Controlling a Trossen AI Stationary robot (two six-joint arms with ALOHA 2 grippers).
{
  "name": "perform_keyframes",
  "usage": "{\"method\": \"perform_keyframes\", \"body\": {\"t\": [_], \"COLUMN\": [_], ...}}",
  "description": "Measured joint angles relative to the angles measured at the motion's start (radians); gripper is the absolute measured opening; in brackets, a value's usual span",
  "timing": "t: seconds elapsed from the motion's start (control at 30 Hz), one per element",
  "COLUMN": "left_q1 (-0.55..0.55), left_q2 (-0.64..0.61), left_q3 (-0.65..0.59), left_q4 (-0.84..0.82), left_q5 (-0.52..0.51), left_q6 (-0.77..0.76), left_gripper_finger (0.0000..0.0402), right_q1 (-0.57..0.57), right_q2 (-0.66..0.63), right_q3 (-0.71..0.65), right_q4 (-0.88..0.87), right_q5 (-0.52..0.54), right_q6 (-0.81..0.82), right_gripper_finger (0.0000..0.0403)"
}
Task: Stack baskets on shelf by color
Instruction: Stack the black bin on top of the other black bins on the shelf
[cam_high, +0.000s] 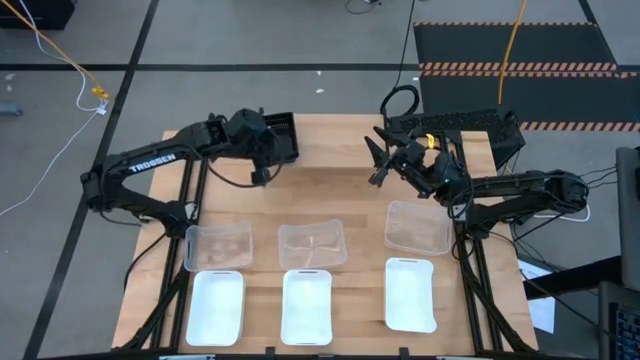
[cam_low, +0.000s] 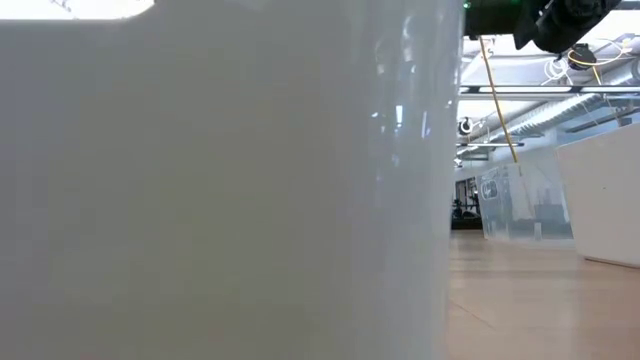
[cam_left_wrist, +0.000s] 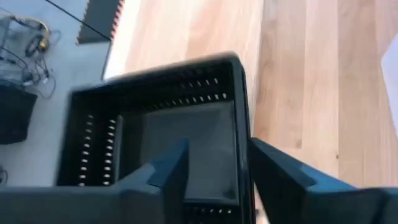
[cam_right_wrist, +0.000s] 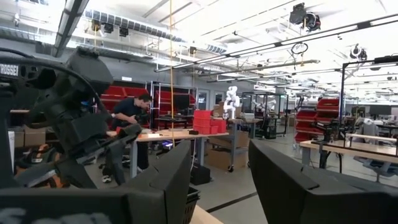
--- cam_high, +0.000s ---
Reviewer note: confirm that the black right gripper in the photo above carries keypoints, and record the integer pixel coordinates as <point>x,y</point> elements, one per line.
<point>425,170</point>

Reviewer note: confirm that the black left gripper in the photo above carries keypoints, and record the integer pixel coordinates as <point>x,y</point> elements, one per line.
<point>252,135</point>

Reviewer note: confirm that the clear plastic basket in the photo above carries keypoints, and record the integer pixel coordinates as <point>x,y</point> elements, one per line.
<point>417,227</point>
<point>312,245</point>
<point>220,247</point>

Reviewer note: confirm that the white plastic basket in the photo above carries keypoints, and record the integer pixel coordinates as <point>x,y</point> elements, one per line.
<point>215,310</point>
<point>306,307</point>
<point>410,295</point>

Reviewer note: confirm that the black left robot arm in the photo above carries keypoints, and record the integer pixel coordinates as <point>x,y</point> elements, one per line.
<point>150,162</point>

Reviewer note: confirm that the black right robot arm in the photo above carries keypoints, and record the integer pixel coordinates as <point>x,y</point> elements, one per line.
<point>515,182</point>

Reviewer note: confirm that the black striped-edge floor mat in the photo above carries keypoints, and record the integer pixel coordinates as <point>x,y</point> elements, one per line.
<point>510,45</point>
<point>550,100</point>

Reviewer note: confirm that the white paper sheet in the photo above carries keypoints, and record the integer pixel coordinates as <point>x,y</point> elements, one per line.
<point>542,312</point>

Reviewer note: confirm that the black bar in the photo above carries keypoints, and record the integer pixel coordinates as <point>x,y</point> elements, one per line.
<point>575,277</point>

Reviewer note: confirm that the small grey floor object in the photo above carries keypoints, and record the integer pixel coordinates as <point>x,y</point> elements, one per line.
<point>10,110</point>

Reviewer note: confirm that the black box on floor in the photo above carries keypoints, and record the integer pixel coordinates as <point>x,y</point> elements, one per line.
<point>35,12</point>

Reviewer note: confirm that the grey cabinet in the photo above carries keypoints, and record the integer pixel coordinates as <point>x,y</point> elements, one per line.
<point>629,215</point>

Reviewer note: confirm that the dark grey cart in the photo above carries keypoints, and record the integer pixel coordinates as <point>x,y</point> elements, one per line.
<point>620,325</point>

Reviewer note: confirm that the black aluminium table frame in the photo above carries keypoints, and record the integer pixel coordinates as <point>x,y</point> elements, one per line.
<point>173,310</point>

